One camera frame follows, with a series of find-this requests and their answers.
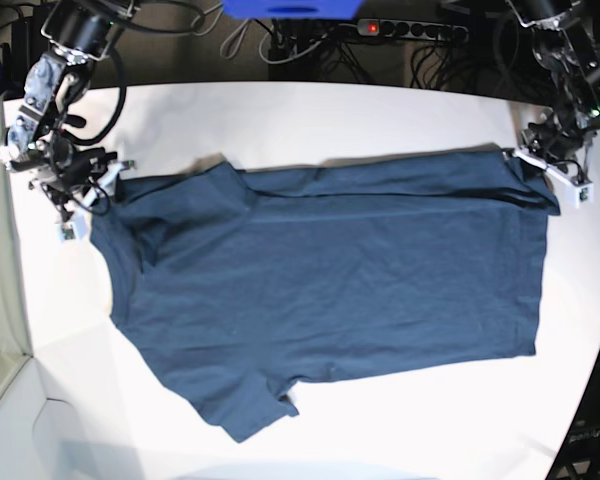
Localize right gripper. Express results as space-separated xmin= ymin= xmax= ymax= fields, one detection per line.
xmin=28 ymin=147 xmax=136 ymax=221

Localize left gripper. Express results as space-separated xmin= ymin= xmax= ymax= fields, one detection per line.
xmin=503 ymin=112 xmax=598 ymax=188

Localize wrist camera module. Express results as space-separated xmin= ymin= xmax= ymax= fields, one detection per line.
xmin=55 ymin=215 xmax=90 ymax=244
xmin=566 ymin=182 xmax=595 ymax=209

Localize dark blue t-shirt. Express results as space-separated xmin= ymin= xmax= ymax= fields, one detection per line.
xmin=90 ymin=150 xmax=560 ymax=442

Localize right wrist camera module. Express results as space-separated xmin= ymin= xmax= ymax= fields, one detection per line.
xmin=55 ymin=215 xmax=90 ymax=244

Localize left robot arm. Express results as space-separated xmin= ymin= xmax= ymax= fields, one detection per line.
xmin=508 ymin=1 xmax=600 ymax=193

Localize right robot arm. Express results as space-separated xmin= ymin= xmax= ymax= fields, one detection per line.
xmin=0 ymin=1 xmax=140 ymax=224

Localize black power strip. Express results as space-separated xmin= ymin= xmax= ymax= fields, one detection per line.
xmin=356 ymin=19 xmax=470 ymax=43

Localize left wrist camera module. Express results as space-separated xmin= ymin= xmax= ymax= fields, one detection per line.
xmin=566 ymin=182 xmax=595 ymax=209

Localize blue box overhead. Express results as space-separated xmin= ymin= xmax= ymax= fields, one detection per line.
xmin=222 ymin=0 xmax=363 ymax=20

